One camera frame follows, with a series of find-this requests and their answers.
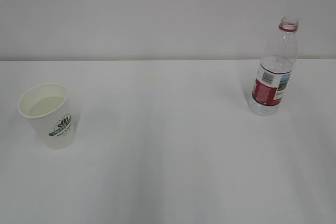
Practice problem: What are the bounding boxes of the clear plastic water bottle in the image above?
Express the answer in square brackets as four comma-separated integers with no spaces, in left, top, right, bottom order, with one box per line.
[248,16,299,116]

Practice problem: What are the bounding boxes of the white paper coffee cup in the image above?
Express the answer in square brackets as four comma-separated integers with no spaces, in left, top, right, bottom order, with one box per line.
[18,83,75,150]

